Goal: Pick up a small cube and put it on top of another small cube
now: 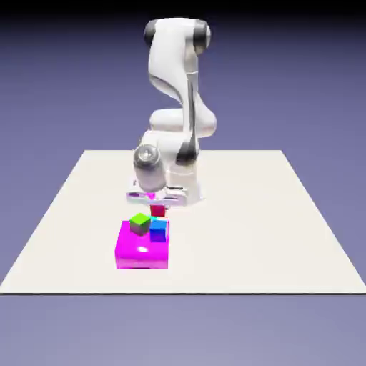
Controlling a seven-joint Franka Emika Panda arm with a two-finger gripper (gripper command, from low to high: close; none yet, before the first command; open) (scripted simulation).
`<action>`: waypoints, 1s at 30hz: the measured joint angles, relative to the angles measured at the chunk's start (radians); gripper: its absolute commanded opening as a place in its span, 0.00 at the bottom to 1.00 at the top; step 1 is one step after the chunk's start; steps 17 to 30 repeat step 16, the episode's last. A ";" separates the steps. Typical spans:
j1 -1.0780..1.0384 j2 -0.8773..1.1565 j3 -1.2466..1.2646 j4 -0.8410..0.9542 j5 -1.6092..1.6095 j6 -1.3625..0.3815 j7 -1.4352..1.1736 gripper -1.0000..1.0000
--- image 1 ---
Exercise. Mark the large magenta box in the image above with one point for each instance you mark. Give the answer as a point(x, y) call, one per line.
point(141, 253)

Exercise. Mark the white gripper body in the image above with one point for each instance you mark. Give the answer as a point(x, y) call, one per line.
point(174, 198)

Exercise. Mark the small red cube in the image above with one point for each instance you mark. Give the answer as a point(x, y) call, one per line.
point(157, 211)

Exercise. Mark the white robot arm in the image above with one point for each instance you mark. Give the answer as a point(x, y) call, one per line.
point(171, 71)

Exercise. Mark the small green cube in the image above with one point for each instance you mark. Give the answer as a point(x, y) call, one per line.
point(139, 224)

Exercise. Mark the small blue cube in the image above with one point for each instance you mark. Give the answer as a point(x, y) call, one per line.
point(158, 231)

